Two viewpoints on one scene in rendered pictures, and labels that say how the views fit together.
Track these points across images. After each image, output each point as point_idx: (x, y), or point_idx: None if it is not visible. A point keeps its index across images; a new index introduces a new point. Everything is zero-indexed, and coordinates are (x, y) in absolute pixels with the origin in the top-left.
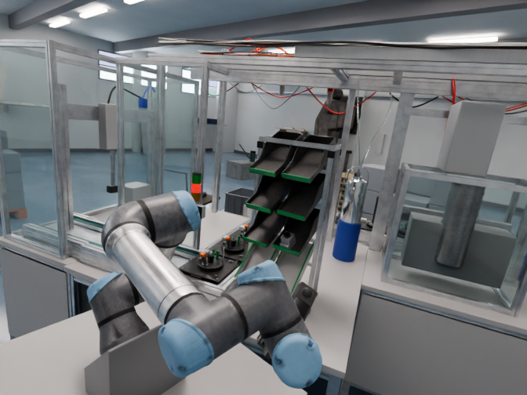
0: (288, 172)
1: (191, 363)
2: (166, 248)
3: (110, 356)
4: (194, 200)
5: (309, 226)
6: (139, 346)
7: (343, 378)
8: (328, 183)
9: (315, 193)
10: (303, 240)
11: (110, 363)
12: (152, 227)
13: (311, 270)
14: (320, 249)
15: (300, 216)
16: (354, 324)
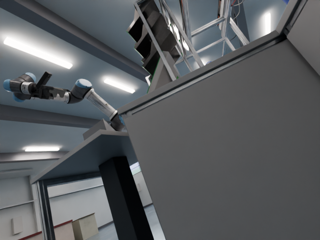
0: (139, 37)
1: (12, 96)
2: (84, 97)
3: (83, 135)
4: (79, 79)
5: (164, 46)
6: (90, 133)
7: (118, 114)
8: (141, 18)
9: (155, 28)
10: (155, 56)
11: (83, 137)
12: (71, 92)
13: (166, 68)
14: (190, 49)
15: (135, 49)
16: (181, 76)
